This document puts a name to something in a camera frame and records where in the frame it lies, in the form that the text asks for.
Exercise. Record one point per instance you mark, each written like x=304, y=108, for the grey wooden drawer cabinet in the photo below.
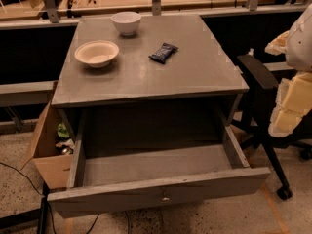
x=198, y=75

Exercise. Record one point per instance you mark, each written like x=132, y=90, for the green crumpled wrapper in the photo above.
x=62, y=131

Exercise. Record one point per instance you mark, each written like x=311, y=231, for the open grey top drawer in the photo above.
x=127, y=159

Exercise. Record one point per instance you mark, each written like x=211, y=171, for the beige shallow paper bowl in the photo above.
x=97, y=54

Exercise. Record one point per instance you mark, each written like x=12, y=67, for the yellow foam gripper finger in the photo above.
x=278, y=45
x=293, y=102

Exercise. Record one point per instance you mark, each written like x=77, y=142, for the crumpled white paper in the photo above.
x=65, y=143

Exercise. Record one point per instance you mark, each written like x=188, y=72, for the brown cardboard box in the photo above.
x=53, y=167

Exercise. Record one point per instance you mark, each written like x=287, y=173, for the white deep ceramic bowl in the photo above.
x=127, y=23

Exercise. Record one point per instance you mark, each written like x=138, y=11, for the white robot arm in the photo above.
x=299, y=43

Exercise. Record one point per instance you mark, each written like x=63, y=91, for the dark blue rxbar wrapper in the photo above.
x=163, y=53

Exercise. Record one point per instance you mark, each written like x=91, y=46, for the silver metal can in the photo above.
x=67, y=151

